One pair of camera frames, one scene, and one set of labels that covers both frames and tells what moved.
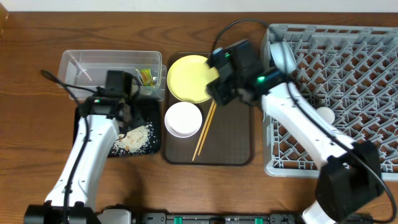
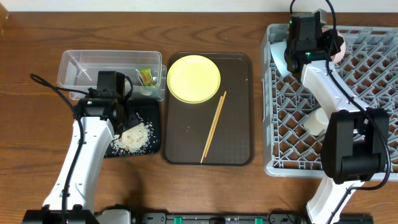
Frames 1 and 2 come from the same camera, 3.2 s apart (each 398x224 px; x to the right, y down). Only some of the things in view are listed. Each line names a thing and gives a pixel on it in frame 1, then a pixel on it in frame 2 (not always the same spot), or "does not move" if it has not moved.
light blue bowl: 283,56 does not move
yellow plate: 188,77 does not move
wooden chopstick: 207,127 → 216,123
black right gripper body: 218,92 → 330,40
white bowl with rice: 183,119 → 338,57
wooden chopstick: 204,129 → 212,130
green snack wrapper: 146,76 does not move
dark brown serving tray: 226,138 does not move
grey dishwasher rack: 349,75 does not move
